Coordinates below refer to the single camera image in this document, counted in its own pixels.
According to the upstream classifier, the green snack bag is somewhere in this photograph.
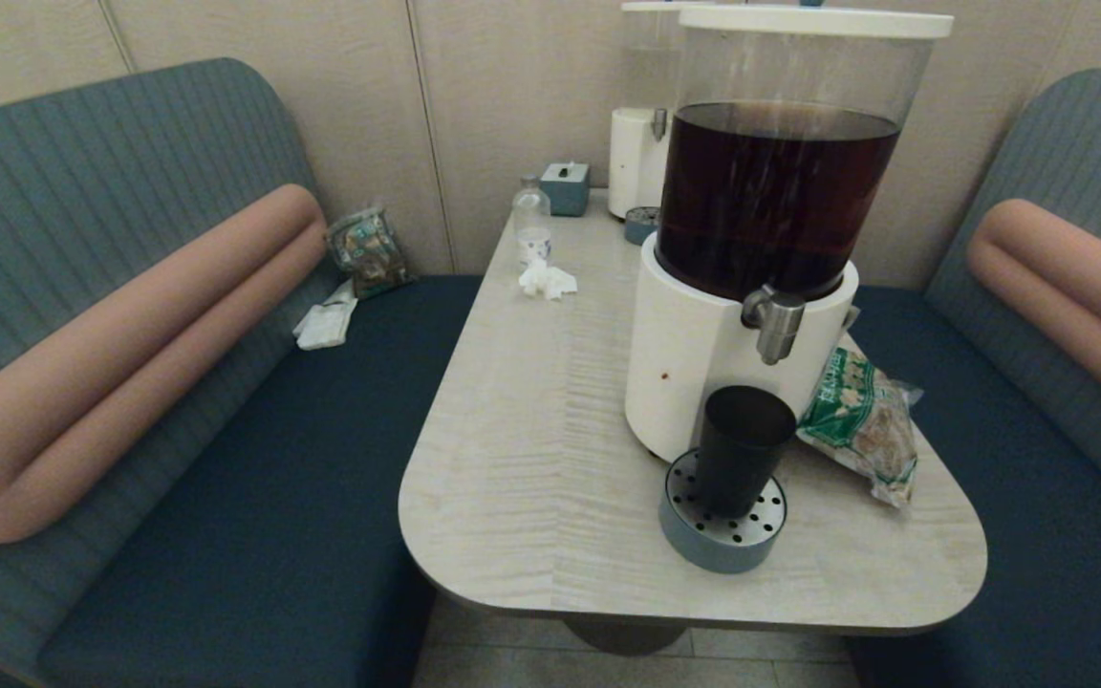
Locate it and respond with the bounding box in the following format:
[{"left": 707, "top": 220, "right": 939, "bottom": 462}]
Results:
[{"left": 795, "top": 344, "right": 924, "bottom": 508}]

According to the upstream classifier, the round perforated drip tray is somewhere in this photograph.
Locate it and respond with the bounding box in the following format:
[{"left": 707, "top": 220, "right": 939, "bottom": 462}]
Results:
[{"left": 658, "top": 446, "right": 788, "bottom": 575}]

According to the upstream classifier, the blue-grey tissue box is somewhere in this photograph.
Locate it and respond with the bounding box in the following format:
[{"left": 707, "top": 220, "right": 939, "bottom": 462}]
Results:
[{"left": 540, "top": 161, "right": 592, "bottom": 218}]

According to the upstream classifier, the small round drip tray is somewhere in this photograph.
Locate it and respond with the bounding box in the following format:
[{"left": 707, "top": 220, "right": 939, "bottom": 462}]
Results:
[{"left": 624, "top": 206, "right": 663, "bottom": 247}]

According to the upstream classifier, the teal bench sofa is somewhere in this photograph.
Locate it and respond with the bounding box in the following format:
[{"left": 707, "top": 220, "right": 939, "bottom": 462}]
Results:
[
  {"left": 0, "top": 57, "right": 485, "bottom": 688},
  {"left": 842, "top": 69, "right": 1101, "bottom": 688}
]

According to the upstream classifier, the black plastic cup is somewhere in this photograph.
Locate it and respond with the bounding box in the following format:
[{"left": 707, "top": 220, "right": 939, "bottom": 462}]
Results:
[{"left": 694, "top": 385, "right": 798, "bottom": 520}]

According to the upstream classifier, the clear dark snack bag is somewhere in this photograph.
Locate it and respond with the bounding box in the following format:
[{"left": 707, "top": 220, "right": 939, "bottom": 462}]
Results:
[{"left": 325, "top": 207, "right": 415, "bottom": 300}]

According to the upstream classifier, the empty white drink dispenser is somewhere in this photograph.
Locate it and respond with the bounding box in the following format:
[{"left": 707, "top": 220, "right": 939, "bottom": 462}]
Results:
[{"left": 608, "top": 2, "right": 704, "bottom": 221}]

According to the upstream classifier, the crumpled white tissue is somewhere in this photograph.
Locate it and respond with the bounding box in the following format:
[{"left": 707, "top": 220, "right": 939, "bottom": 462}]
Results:
[{"left": 518, "top": 260, "right": 579, "bottom": 302}]

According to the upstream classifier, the clear plastic bottle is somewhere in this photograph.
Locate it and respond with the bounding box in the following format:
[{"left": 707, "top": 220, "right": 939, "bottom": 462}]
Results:
[{"left": 513, "top": 176, "right": 552, "bottom": 267}]

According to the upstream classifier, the large dark tea dispenser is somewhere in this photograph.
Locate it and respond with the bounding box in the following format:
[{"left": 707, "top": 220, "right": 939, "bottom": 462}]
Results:
[{"left": 624, "top": 7, "right": 955, "bottom": 467}]

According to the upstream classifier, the pink bolster cushion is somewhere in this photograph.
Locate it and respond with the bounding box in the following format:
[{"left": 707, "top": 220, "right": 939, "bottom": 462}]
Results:
[
  {"left": 966, "top": 199, "right": 1101, "bottom": 436},
  {"left": 0, "top": 184, "right": 329, "bottom": 545}
]

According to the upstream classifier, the white napkin pack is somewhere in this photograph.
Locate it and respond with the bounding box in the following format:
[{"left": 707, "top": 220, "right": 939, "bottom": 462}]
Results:
[{"left": 293, "top": 281, "right": 359, "bottom": 352}]

